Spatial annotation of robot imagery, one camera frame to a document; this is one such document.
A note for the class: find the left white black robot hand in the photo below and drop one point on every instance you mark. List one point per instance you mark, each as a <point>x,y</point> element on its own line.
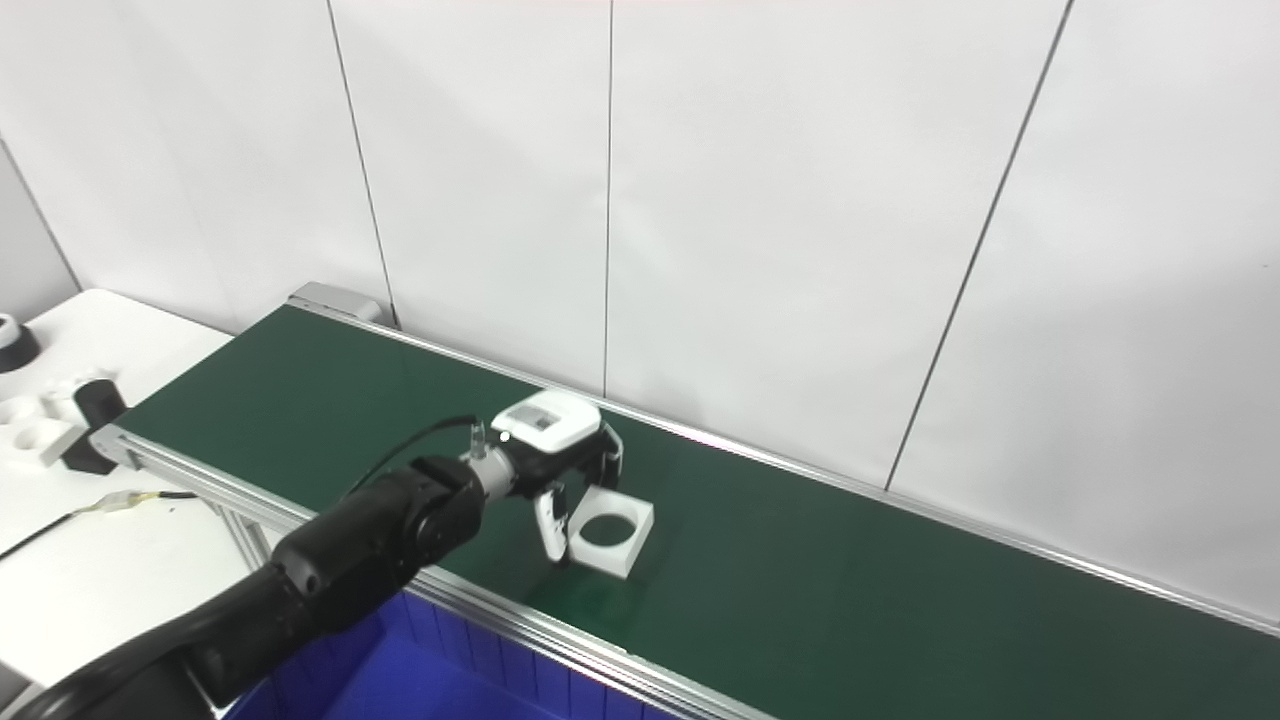
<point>550,420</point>

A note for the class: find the white square part round hole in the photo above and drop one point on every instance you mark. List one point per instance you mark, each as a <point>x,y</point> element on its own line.
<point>635,535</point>

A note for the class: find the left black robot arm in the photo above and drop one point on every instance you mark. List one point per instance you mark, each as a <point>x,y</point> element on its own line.
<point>350,555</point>

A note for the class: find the green conveyor belt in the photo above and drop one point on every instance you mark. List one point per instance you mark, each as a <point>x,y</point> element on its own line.
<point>800,560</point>
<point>180,465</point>

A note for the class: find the blue plastic bin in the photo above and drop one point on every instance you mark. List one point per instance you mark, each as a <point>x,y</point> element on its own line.
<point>420,680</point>

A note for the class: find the black cylinder part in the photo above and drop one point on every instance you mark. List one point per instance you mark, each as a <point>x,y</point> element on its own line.
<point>95,410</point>

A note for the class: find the white holed block part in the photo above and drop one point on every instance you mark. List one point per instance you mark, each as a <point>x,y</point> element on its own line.
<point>8,420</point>
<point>50,445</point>
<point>62,383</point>

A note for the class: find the white table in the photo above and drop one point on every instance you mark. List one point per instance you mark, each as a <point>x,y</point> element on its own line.
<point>100,600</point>

